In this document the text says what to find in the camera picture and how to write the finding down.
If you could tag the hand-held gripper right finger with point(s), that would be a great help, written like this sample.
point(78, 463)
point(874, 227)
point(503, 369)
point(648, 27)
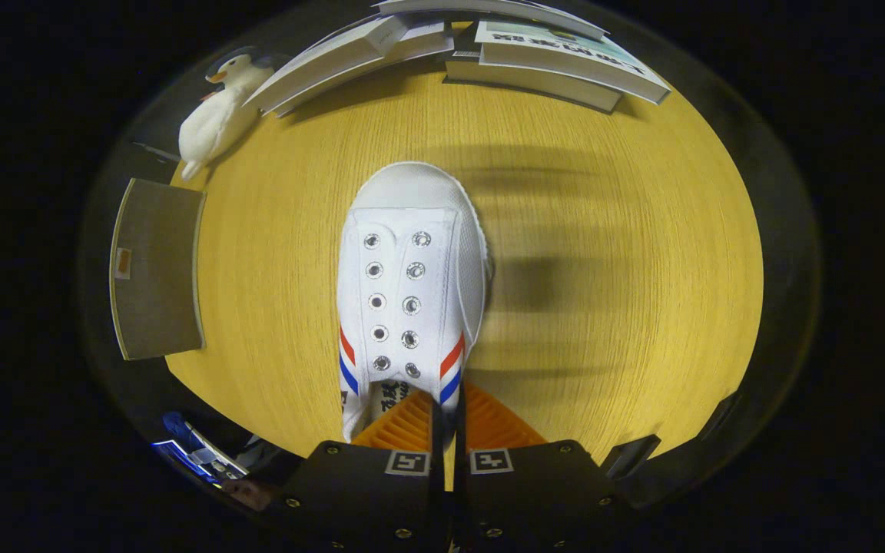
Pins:
point(535, 491)

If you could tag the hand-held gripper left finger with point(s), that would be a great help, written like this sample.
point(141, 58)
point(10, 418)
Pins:
point(366, 491)

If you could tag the white canvas shoe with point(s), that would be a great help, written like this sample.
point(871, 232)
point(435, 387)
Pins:
point(412, 292)

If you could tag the beige fabric storage box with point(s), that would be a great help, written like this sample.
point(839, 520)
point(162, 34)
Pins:
point(154, 292)

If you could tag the white computer desk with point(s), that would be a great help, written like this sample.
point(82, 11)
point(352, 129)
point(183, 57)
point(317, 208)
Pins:
point(216, 461)

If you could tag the blue cloth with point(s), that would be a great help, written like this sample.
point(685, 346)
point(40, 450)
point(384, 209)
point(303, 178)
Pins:
point(176, 424)

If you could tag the white duck plush toy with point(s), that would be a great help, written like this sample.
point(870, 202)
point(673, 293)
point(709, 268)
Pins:
point(216, 130)

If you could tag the thick pale book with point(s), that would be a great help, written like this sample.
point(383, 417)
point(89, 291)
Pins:
point(535, 84)

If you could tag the penguin plush toy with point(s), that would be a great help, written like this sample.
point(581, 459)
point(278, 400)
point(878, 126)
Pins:
point(243, 73)

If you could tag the teal cover book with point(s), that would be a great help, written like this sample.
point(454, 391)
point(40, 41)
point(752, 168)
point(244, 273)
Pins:
point(565, 54)

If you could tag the patterned grey book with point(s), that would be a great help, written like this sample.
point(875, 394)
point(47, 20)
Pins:
point(419, 46)

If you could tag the blue cover book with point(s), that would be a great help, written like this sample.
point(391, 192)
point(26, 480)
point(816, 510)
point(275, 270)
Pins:
point(488, 9)

